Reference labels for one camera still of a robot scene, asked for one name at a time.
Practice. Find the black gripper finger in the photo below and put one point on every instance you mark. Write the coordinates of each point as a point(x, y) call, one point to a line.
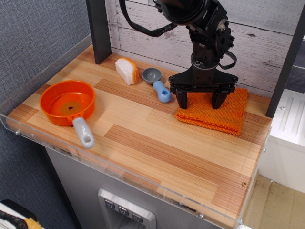
point(218, 98)
point(182, 99)

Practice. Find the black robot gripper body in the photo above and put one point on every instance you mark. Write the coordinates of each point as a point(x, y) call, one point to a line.
point(202, 80)

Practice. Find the orange cloth napkin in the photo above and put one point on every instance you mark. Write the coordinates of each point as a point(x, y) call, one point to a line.
point(228, 118)

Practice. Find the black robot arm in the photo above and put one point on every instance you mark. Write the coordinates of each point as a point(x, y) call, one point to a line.
point(208, 26)

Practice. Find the grey and blue toy spoon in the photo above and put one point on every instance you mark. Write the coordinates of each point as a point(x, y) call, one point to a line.
point(153, 76)

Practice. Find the white and orange toy sushi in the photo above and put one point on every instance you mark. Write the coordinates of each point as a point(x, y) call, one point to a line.
point(128, 70)

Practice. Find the white ribbed side platform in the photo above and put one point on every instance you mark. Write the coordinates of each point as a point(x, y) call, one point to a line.
point(289, 119)

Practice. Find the grey toy fridge cabinet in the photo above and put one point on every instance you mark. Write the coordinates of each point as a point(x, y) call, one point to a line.
point(82, 183)

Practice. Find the silver dispenser button panel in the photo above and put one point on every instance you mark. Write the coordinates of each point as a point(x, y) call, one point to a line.
point(120, 213)

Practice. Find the clear acrylic table guard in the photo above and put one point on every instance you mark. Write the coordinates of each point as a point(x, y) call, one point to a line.
point(137, 138)

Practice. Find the dark right frame post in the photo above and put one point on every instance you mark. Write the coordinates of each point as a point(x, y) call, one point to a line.
point(287, 66)

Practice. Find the dark frame post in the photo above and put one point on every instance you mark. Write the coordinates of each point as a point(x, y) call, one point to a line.
point(287, 66)
point(99, 29)

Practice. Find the orange toy pan grey handle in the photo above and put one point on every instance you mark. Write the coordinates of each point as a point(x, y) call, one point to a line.
point(70, 103)

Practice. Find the dark left frame post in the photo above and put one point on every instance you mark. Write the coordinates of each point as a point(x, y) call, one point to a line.
point(99, 29)

